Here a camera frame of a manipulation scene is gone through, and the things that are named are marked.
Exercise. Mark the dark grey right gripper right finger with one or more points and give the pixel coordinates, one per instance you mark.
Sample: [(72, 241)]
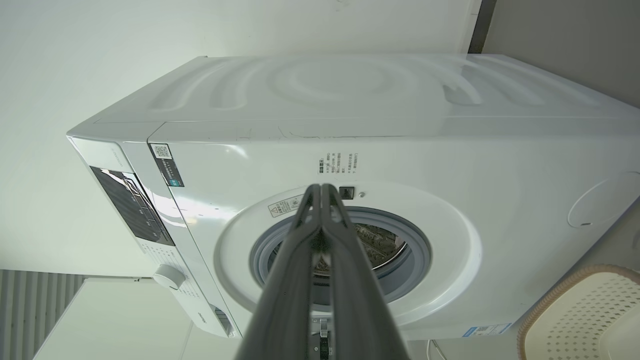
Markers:
[(357, 310)]

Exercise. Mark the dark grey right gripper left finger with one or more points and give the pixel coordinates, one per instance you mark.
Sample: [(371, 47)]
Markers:
[(287, 300)]

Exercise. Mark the stainless steel washing machine drum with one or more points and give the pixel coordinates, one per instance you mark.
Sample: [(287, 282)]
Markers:
[(381, 245)]

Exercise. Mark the white round control knob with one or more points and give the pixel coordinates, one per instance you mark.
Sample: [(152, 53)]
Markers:
[(169, 277)]

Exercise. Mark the black glossy control display panel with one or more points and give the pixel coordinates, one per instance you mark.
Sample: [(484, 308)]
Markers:
[(132, 205)]

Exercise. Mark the cream perforated laundry basket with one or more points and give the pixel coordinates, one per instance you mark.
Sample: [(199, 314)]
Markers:
[(585, 315)]

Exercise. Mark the grey rubber door gasket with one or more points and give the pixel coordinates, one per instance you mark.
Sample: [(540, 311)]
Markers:
[(420, 250)]

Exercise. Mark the grey warning sticker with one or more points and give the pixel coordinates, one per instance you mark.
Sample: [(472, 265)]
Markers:
[(282, 206)]

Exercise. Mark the black door latch socket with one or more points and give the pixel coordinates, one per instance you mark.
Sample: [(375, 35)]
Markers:
[(347, 192)]

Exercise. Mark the blue energy label sticker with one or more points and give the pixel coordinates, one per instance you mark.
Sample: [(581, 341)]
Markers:
[(487, 330)]

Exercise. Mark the printed text label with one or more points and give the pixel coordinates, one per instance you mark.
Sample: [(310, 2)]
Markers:
[(337, 163)]

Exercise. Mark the white cabinet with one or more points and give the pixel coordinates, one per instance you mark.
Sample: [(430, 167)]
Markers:
[(125, 325)]

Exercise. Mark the dark QR code sticker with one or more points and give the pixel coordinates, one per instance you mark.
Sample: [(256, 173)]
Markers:
[(167, 167)]

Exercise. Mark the white front-load washing machine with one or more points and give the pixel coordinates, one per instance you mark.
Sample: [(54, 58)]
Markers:
[(450, 150)]

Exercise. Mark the grey ribbed panel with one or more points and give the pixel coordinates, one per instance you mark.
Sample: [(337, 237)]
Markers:
[(30, 315)]

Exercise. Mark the round white filter cover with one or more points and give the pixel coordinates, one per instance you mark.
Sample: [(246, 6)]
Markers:
[(607, 200)]

